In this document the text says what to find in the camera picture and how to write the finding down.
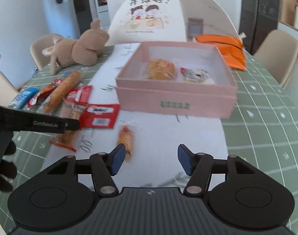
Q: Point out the green grid tablecloth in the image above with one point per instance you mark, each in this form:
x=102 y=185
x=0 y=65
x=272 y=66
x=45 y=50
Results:
x=262 y=129

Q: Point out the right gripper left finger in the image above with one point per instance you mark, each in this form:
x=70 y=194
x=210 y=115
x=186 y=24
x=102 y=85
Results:
x=104 y=166

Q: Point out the long bread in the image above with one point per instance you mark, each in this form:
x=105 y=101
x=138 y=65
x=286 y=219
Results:
x=57 y=95

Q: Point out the beige chair near left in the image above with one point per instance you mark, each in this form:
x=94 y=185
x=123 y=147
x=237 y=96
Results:
x=7 y=91

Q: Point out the blue white snack bag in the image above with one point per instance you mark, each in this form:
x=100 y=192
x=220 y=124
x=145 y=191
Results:
x=21 y=99

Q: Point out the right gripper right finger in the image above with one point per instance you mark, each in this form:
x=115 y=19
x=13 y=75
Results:
x=198 y=166

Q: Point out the beige dining chair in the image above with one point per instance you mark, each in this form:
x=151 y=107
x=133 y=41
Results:
x=278 y=54
x=42 y=49

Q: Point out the red long snack packet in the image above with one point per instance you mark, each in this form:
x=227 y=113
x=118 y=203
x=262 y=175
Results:
x=99 y=116

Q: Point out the beige dining chair right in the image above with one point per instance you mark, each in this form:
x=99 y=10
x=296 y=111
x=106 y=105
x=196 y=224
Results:
x=278 y=54

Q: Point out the white printed food cover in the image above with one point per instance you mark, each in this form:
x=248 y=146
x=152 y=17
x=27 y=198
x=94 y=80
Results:
x=168 y=20

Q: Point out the orange basketball pattern bag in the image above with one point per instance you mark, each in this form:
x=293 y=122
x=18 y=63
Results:
x=231 y=49

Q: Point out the pink cardboard gift box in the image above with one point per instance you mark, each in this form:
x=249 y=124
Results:
x=203 y=85

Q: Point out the cracker pack red wrapper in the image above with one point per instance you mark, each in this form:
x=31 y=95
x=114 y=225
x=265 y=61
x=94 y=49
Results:
x=71 y=111

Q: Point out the brown plush rabbit toy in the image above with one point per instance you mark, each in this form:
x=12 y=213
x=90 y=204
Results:
x=84 y=51

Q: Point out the small orange snack packet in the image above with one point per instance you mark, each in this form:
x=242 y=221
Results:
x=126 y=137

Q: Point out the beige dining chair left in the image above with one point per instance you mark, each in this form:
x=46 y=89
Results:
x=42 y=49

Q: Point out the round bread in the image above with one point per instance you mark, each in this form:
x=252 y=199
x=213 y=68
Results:
x=160 y=70

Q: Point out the white printed table runner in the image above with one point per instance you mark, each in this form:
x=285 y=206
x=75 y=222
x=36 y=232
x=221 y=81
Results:
x=154 y=160

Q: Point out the black gloved hand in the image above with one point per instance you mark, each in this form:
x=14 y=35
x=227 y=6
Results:
x=7 y=170

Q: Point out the red chicken snack pouch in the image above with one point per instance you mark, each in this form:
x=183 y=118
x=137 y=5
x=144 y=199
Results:
x=43 y=93

